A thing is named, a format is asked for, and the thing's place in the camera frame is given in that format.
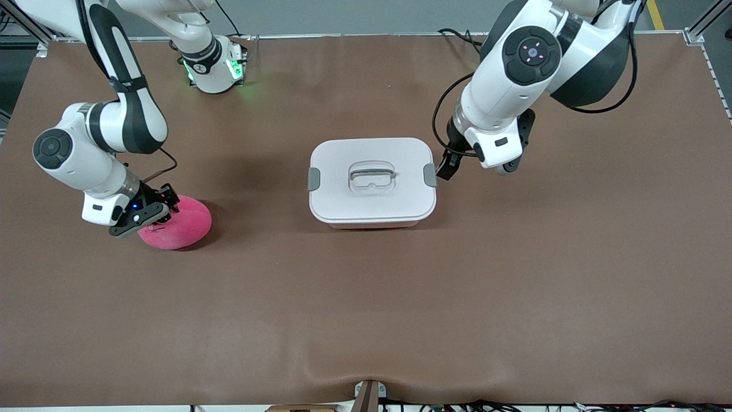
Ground pink plush toy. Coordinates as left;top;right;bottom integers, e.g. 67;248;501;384
137;195;213;251

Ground white box lid grey clasps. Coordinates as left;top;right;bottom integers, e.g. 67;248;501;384
308;137;438;225

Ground pink plastic box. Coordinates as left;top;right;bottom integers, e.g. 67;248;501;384
329;220;421;230

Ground brown table mat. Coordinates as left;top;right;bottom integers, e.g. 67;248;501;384
0;31;732;408

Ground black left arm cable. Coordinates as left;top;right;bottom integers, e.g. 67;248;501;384
432;0;641;158

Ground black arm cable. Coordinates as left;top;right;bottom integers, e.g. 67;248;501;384
432;0;641;158
140;147;178;184

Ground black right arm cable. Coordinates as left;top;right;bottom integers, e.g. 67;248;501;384
140;147;178;184

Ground black left base cables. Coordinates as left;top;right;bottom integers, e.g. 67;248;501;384
437;27;487;58

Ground silver table edge rail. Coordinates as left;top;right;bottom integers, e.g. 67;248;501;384
35;30;687;58

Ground black right base cable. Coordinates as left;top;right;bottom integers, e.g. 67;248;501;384
214;0;246;41

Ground aluminium frame profile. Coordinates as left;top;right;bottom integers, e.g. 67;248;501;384
0;0;58;45
683;0;732;46

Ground metal bracket with wooden post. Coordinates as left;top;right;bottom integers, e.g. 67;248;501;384
353;379;387;412

